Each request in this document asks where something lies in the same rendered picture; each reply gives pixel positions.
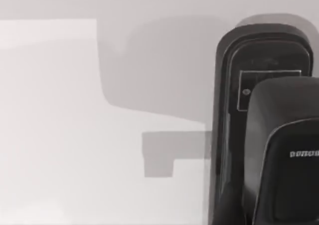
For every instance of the black stapler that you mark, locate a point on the black stapler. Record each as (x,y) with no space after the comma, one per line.
(279,115)

